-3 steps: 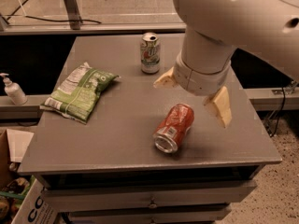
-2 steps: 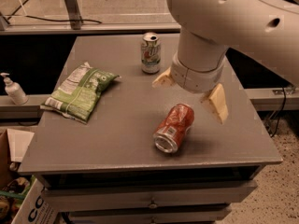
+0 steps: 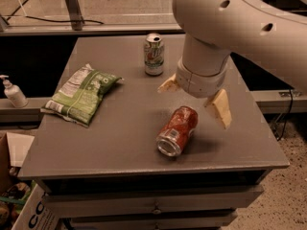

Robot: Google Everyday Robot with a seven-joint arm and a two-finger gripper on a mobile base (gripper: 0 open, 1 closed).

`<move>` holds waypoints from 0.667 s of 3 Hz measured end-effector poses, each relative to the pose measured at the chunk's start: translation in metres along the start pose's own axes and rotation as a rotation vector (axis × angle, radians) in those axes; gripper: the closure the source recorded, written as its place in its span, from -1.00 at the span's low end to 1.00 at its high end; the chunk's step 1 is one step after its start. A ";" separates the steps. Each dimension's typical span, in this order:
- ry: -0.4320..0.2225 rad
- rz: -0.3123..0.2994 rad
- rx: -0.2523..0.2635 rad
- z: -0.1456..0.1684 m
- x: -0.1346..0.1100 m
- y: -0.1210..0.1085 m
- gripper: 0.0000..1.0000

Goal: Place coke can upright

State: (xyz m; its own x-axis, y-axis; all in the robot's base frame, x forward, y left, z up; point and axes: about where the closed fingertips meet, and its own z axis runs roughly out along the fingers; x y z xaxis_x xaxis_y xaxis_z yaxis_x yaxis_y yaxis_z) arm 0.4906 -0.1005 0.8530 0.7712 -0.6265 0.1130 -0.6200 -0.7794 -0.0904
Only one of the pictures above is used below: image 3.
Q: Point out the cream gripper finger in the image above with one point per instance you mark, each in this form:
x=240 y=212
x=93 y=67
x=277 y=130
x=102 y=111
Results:
x=218 y=108
x=169 y=85

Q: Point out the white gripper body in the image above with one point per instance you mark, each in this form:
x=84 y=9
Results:
x=200 y=81

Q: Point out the red coke can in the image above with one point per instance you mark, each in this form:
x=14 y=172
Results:
x=174 y=136

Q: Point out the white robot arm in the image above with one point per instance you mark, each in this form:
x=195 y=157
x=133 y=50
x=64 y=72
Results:
x=282 y=58

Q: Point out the green white soda can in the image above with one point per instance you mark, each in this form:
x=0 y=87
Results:
x=154 y=54

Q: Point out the grey drawer cabinet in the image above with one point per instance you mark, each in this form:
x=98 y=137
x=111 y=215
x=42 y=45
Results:
x=110 y=175

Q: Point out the green chip bag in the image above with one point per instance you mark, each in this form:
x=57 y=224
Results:
x=79 y=98

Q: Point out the top drawer knob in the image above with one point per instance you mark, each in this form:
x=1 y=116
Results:
x=156 y=210

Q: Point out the white pump bottle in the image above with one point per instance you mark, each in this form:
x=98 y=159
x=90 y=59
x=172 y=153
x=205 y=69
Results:
x=13 y=93

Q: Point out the white cardboard box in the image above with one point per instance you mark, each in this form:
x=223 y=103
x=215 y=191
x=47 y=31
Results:
x=21 y=206

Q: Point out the metal railing frame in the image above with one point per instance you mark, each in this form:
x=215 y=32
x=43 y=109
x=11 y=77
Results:
x=80 y=19

